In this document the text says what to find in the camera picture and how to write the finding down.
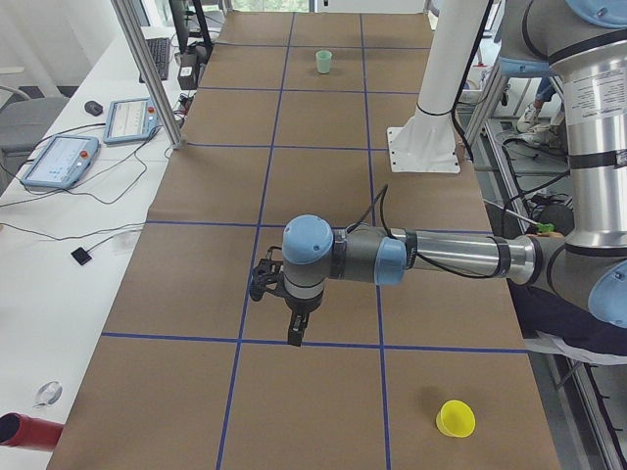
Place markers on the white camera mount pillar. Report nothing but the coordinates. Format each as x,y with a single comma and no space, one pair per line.
427,141

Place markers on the aluminium frame post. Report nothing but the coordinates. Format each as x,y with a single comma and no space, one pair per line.
138,47

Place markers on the black power adapter box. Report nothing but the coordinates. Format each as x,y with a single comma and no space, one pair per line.
188,72

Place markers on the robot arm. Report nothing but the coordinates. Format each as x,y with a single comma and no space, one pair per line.
584,43

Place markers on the teach pendant tablet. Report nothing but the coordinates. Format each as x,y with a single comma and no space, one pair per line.
130,121
62,162

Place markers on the small black square device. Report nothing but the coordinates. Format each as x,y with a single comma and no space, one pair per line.
81,256

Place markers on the far teach pendant tablet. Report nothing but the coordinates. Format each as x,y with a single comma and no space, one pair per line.
130,121

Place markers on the black keyboard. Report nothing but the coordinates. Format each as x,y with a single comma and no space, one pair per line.
159,49

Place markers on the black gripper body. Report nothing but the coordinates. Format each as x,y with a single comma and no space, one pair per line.
301,306

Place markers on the clear tape roll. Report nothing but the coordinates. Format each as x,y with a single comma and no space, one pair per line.
48,394

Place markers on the green plastic cup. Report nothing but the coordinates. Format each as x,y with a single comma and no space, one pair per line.
323,59

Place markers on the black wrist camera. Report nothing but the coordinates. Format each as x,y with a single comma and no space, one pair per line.
267,277

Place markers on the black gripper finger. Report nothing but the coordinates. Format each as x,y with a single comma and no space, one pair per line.
303,319
293,335

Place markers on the black computer mouse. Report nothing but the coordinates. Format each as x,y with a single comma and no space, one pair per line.
93,108

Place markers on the red cylinder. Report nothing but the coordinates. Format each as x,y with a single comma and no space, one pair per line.
22,431

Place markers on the near teach pendant tablet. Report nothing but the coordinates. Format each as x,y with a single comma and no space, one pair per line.
62,162

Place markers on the yellow plastic cup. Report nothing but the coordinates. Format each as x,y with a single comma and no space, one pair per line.
455,419

